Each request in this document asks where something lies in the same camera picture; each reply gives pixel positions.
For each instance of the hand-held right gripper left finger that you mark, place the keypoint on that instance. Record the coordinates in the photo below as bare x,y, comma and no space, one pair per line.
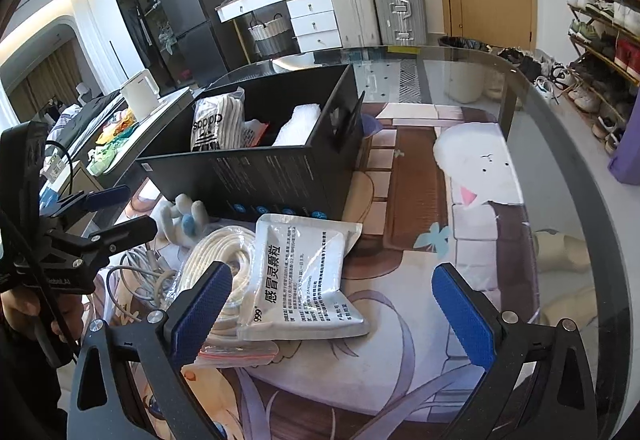
200,310

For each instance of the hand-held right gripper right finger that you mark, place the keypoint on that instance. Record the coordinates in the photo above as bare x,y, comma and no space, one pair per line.
462,315

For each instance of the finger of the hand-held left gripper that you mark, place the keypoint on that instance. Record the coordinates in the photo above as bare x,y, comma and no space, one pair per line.
127,229
107,197

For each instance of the white plush toy blue tips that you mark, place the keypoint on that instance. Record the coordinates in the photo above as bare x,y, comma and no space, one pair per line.
172,220

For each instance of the white medicine packet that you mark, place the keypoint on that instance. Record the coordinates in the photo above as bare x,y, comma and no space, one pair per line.
300,280

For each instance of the black cardboard box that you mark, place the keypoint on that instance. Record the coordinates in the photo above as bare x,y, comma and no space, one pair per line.
250,180

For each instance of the bag of white laces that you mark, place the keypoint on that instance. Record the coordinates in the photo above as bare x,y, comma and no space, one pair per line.
215,120

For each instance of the red-edged clear packet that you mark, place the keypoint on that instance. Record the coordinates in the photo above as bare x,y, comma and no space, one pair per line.
255,132

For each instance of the white foam wrap roll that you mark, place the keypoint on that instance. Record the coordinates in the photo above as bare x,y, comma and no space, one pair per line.
300,125

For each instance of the person's left forearm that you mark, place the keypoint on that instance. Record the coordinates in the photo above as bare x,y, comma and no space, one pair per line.
25,390

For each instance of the person's left hand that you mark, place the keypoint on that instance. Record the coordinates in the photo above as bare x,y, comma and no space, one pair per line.
20,310

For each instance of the pile of colourful small items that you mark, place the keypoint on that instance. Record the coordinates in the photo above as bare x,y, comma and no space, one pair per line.
112,140

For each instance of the dark quilted cloth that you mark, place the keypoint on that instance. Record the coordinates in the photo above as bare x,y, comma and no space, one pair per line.
95,112

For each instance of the beige slipper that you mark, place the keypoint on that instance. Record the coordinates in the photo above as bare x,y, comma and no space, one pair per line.
562,250
567,302

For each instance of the white kettle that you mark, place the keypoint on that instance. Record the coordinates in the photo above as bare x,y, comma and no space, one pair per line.
140,95

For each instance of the grey side table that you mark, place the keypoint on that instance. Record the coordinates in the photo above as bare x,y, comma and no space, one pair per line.
170,105

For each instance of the brown curtain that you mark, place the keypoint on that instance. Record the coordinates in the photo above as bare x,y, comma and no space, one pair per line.
55,70

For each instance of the printed cartoon desk mat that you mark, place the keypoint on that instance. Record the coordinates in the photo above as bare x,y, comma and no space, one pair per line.
415,200

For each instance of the black fridge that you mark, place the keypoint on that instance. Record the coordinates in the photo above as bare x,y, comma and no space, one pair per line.
190,20

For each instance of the woven laundry basket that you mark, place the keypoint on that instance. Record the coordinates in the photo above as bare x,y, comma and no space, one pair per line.
270,40

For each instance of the purple bag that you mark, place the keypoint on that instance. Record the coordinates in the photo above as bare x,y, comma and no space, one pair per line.
627,155

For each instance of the white bin with black bag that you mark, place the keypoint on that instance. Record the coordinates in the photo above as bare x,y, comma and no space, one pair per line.
467,75

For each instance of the white dressing desk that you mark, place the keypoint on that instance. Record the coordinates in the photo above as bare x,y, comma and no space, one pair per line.
310,20

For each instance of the metal shoe rack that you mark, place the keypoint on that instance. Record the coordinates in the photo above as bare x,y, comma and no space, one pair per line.
600,50

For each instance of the white suitcase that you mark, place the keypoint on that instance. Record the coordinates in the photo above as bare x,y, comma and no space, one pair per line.
350,5

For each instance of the silver suitcase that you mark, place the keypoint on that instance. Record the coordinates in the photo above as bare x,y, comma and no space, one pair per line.
397,5

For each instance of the pile of assorted shoes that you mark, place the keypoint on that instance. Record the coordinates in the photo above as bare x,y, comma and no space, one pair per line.
590,0

